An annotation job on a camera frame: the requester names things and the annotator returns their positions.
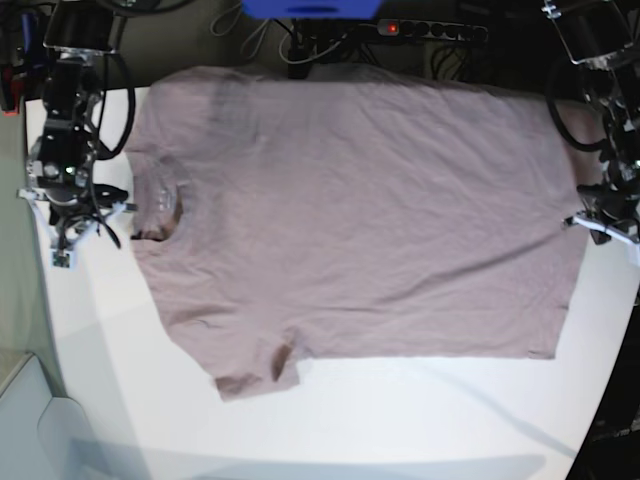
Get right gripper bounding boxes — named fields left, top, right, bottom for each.
left=47, top=197, right=108, bottom=240

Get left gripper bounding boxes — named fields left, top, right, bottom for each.
left=577, top=184, right=639, bottom=245

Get mauve pink t-shirt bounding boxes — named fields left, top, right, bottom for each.
left=126, top=66, right=587, bottom=401

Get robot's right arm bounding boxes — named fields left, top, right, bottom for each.
left=22, top=1, right=136, bottom=250

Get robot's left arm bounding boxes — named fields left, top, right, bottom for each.
left=542, top=1, right=639, bottom=250

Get red and black clamp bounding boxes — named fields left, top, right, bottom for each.
left=0, top=63, right=24, bottom=116

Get black power strip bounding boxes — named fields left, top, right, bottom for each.
left=376, top=19, right=489, bottom=43

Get blue box overhead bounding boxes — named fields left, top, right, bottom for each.
left=241, top=0, right=382, bottom=19

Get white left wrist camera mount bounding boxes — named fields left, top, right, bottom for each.
left=562, top=211, right=639, bottom=246

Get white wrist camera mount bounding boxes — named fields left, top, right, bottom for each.
left=17, top=184, right=138, bottom=269
left=562, top=211, right=639, bottom=246

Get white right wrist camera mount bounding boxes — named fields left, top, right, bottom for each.
left=17, top=184, right=138, bottom=269

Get grey white cable loops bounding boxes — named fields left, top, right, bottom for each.
left=209, top=19, right=351, bottom=65

